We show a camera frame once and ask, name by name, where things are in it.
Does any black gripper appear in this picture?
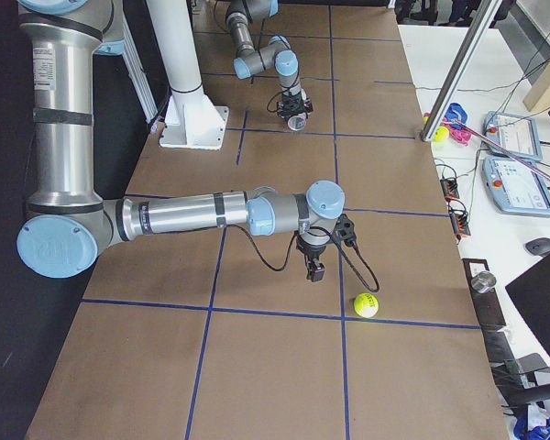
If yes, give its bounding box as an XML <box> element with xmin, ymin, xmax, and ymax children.
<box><xmin>277</xmin><ymin>89</ymin><xmax>313</xmax><ymax>120</ymax></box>
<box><xmin>296</xmin><ymin>232</ymin><xmax>331</xmax><ymax>281</ymax></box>

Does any clear tennis ball can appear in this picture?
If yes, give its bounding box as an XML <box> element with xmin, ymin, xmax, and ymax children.
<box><xmin>287</xmin><ymin>113</ymin><xmax>307</xmax><ymax>132</ymax></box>

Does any yellow spare tennis ball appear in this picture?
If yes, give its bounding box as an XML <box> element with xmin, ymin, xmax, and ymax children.
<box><xmin>433</xmin><ymin>126</ymin><xmax>450</xmax><ymax>142</ymax></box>

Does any small metal cup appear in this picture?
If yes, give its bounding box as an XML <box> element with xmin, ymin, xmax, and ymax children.
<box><xmin>470</xmin><ymin>270</ymin><xmax>497</xmax><ymax>293</ymax></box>

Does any pink and blue cloth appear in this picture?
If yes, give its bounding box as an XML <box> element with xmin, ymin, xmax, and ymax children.
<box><xmin>443</xmin><ymin>103</ymin><xmax>472</xmax><ymax>146</ymax></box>

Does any near teach pendant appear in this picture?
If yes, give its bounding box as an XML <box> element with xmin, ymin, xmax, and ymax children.
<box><xmin>482</xmin><ymin>155</ymin><xmax>550</xmax><ymax>217</ymax></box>

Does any teach pendant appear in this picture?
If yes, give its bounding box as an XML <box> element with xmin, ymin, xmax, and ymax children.
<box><xmin>483</xmin><ymin>111</ymin><xmax>543</xmax><ymax>161</ymax></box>
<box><xmin>482</xmin><ymin>155</ymin><xmax>550</xmax><ymax>217</ymax></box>

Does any black computer mouse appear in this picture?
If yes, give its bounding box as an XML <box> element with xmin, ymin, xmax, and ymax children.
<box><xmin>524</xmin><ymin>237</ymin><xmax>550</xmax><ymax>258</ymax></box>

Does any far teach pendant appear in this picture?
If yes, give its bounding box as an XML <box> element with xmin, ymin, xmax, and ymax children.
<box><xmin>483</xmin><ymin>111</ymin><xmax>543</xmax><ymax>161</ymax></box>

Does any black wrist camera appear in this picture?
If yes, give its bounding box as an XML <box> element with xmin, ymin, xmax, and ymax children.
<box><xmin>335</xmin><ymin>214</ymin><xmax>358</xmax><ymax>248</ymax></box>

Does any black camera cable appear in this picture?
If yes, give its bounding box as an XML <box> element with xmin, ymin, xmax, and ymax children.
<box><xmin>228</xmin><ymin>223</ymin><xmax>380</xmax><ymax>292</ymax></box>

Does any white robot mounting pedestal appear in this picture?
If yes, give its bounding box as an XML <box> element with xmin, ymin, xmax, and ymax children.
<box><xmin>147</xmin><ymin>0</ymin><xmax>229</xmax><ymax>150</ymax></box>

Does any aluminium frame post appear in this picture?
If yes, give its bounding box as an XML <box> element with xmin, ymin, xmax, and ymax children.
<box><xmin>421</xmin><ymin>0</ymin><xmax>502</xmax><ymax>142</ymax></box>

